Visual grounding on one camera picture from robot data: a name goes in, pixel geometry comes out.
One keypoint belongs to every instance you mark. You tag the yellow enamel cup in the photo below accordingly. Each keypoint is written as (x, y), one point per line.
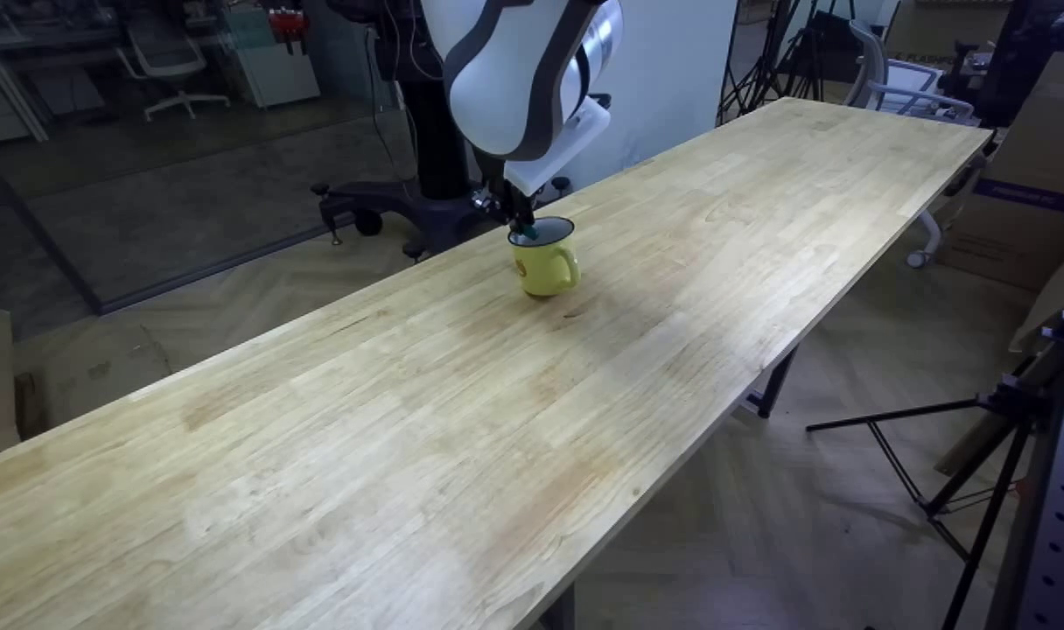
(546, 271)

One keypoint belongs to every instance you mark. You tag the black light stand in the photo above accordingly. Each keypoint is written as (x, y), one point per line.
(790, 48)

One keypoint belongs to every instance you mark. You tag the white drawer cabinet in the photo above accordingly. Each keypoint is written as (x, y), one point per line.
(273, 70)

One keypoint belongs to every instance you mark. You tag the black table leg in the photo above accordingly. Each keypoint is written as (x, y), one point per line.
(563, 613)

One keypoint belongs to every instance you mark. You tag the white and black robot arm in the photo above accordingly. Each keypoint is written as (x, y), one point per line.
(498, 70)

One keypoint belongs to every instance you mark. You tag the white mesh chair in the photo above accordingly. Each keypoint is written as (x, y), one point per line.
(904, 75)

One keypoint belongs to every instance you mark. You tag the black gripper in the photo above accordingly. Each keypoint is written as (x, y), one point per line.
(519, 209)

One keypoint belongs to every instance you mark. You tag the large brown cardboard box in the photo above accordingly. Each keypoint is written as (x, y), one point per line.
(1042, 152)

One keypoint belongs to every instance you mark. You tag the black tripod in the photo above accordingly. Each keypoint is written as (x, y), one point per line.
(976, 468)

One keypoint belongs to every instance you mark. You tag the white office chair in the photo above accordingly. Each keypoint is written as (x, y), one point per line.
(171, 56)

